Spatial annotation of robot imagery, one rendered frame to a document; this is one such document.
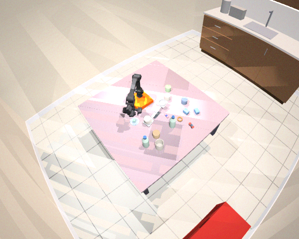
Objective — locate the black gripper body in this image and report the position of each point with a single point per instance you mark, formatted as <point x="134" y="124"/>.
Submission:
<point x="139" y="109"/>

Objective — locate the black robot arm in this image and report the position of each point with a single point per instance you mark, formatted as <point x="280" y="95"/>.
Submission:
<point x="130" y="99"/>

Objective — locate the dark blue cylinder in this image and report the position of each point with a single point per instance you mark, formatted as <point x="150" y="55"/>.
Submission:
<point x="184" y="100"/>

